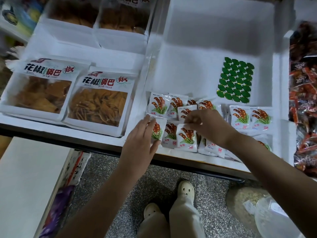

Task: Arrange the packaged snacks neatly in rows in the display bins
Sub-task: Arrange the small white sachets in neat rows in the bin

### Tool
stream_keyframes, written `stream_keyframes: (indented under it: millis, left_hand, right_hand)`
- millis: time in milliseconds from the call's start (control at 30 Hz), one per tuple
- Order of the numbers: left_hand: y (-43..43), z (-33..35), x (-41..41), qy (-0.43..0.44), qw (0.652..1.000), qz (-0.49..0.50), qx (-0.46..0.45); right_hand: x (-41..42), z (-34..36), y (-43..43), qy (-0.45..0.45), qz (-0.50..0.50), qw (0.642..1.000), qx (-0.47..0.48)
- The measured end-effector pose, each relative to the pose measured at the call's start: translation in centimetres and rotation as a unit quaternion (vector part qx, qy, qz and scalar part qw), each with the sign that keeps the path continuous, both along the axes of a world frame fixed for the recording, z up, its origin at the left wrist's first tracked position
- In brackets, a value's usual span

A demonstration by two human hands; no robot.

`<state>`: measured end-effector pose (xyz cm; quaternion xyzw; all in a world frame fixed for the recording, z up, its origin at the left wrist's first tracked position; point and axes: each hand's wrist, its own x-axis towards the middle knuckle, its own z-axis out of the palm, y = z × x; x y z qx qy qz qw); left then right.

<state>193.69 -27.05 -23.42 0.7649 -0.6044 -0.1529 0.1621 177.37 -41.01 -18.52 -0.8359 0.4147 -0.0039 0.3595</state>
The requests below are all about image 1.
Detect person's right hand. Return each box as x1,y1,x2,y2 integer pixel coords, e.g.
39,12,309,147
182,108,242,150

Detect person's left hand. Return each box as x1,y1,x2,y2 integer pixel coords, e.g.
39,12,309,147
118,114,162,185

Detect white printed snack packet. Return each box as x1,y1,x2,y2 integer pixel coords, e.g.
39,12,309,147
148,116,168,145
177,103,199,123

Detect pile of white printed packets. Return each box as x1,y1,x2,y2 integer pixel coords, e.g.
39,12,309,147
145,92,275,163

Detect pile of dark red packets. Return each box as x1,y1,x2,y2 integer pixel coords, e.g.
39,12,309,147
288,20,317,178

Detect person's right forearm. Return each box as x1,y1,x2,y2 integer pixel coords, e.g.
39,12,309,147
224,134,317,238

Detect person's left forearm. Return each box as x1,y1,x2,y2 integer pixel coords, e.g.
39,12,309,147
57,168,142,238

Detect person's left white shoe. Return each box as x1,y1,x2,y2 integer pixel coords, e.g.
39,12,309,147
143,202,163,220

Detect person's white shoe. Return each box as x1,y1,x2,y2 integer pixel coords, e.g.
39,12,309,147
177,179,196,206
143,202,163,220

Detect person's right white shoe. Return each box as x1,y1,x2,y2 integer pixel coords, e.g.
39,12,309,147
177,179,196,206

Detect person's beige trousers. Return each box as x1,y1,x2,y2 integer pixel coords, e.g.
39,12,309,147
135,196,207,238

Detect green leaf-pattern sheet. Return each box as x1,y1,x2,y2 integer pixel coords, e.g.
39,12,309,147
216,56,256,104

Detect white red printed carton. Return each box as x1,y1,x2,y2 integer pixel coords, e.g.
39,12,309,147
49,149,93,197

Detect purple packet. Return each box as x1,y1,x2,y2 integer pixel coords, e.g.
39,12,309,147
39,184,76,238

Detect white foam slab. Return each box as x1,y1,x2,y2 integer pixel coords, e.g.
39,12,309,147
0,136,76,238

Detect white red-edged paper cup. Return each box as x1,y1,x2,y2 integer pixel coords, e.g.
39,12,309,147
4,43,29,73

